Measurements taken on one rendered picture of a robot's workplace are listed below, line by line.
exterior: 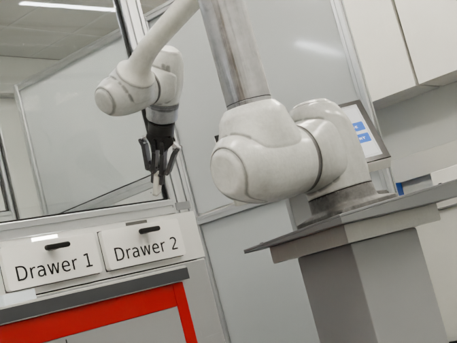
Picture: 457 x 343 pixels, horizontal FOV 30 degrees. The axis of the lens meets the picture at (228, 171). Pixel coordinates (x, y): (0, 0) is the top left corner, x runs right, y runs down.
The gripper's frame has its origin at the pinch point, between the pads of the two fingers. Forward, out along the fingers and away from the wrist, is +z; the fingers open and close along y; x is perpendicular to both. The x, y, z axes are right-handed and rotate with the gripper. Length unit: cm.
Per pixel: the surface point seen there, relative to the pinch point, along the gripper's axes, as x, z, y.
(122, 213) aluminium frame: 11.4, 5.7, 5.3
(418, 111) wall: -315, 83, -45
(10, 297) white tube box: 76, -9, 0
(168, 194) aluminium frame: -7.3, 6.9, -0.7
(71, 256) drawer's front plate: 35.4, 7.3, 8.3
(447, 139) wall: -304, 93, -66
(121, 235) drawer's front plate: 18.1, 8.5, 2.3
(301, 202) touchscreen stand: -39, 16, -35
